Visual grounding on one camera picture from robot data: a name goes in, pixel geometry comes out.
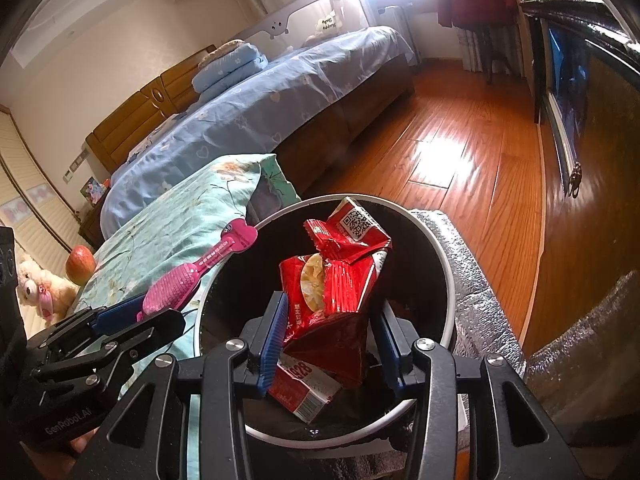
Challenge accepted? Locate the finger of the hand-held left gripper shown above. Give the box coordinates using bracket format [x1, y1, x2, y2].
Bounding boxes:
[37, 309, 186, 397]
[27, 292, 151, 361]

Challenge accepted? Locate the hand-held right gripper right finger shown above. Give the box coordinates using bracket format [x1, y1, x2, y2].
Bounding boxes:
[372, 312, 583, 480]

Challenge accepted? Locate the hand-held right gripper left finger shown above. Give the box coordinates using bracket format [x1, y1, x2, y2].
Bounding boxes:
[70, 290, 291, 480]

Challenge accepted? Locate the red and white carton box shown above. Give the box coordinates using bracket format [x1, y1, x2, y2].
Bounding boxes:
[267, 350, 342, 425]

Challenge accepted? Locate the red snack bag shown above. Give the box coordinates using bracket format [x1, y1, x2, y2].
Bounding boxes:
[278, 247, 391, 388]

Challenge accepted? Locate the black round trash can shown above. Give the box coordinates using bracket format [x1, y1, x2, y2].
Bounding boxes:
[192, 194, 457, 448]

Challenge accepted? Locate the pink plastic brush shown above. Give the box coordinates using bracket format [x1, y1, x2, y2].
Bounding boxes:
[136, 220, 258, 322]

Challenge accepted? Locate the red yellow apple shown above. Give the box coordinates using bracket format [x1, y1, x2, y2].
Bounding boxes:
[66, 245, 97, 287]

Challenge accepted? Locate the beige teddy bear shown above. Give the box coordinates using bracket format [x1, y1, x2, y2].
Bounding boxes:
[15, 257, 78, 326]

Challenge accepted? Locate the dark wooden nightstand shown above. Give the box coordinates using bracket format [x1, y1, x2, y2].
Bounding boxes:
[77, 192, 113, 251]

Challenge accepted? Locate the silver foil mat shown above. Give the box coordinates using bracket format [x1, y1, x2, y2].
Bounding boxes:
[390, 209, 640, 480]

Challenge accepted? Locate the small red snack wrapper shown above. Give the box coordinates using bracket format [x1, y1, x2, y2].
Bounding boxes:
[303, 196, 393, 263]

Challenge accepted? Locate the cream slatted wardrobe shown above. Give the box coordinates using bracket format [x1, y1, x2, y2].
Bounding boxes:
[0, 105, 96, 321]

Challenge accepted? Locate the flat white blue pillow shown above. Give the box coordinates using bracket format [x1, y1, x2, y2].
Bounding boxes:
[125, 115, 176, 161]

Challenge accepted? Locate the wooden headboard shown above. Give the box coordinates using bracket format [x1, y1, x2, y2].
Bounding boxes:
[85, 45, 218, 173]

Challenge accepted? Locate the bed with blue sheet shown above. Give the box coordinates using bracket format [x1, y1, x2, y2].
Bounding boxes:
[100, 25, 418, 241]

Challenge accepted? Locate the folded blue blanket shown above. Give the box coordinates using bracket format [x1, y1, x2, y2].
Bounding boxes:
[192, 42, 269, 93]

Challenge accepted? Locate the small beige pillow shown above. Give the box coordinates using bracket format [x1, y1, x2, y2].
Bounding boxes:
[199, 40, 243, 63]

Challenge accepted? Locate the wooden tv cabinet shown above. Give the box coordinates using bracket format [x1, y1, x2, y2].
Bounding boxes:
[520, 0, 640, 356]

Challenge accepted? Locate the television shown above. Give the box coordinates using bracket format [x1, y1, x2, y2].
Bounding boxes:
[530, 10, 591, 196]

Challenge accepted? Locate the photo frame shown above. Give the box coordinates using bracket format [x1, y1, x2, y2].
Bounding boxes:
[80, 176, 107, 205]

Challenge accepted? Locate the wall switch panel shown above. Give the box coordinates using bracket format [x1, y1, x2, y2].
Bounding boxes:
[64, 152, 87, 182]

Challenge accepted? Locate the grey bed guard rail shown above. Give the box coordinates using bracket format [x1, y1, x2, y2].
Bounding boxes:
[234, 0, 371, 53]

